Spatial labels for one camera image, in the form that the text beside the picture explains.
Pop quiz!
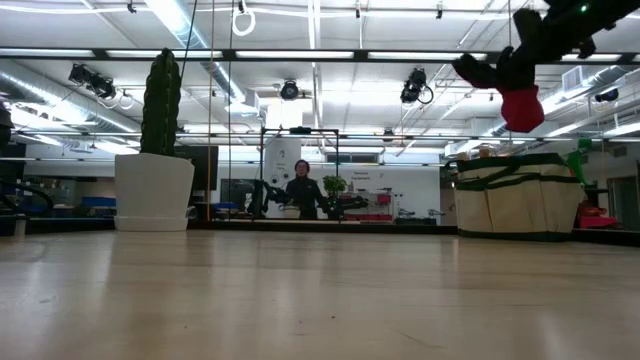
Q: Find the black ceiling spotlight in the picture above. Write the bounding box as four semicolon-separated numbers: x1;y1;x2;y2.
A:
89;73;117;100
279;79;300;101
399;68;434;105

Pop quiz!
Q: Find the black overhead frame bar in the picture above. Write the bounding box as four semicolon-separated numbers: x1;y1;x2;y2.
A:
0;47;640;64

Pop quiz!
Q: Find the red black gardening glove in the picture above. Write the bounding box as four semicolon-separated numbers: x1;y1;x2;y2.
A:
451;8;547;134

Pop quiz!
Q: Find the green plastic spray bottle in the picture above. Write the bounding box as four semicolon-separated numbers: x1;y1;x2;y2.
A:
566;138;593;185

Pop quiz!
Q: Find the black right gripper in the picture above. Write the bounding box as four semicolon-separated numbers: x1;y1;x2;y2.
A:
522;0;601;76

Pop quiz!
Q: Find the leafy green potted plant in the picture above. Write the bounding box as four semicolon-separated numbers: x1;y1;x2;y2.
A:
322;174;350;202

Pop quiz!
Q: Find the black monitor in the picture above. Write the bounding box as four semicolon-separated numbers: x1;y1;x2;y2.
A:
174;144;220;191

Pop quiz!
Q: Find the white plant pot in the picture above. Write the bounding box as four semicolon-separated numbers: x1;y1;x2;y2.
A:
114;152;196;232

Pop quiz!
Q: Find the white cable loop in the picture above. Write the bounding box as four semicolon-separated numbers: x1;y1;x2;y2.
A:
232;7;257;37

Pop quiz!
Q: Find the thin yellow cord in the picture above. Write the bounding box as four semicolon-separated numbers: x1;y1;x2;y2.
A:
206;0;214;221

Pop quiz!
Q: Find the person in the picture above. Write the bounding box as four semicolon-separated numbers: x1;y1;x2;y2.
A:
284;159;326;220

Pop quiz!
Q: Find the thin black cable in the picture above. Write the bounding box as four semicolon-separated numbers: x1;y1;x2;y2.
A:
177;0;199;84

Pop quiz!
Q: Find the red crate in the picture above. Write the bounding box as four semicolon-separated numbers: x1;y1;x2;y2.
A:
578;204;621;230

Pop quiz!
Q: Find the silver ceiling duct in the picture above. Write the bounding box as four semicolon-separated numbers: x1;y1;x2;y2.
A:
0;59;141;134
492;64;634;137

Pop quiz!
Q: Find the black table edge rail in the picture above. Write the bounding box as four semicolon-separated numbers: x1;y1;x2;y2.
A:
188;218;640;248

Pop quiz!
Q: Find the red bin shelf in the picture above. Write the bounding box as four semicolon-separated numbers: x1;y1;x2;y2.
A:
342;189;394;222

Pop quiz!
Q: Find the green cactus plant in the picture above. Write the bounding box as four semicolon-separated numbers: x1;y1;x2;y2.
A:
139;48;182;157

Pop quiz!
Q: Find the beige green-trimmed gardening bag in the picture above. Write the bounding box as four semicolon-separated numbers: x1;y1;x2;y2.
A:
444;152;587;243

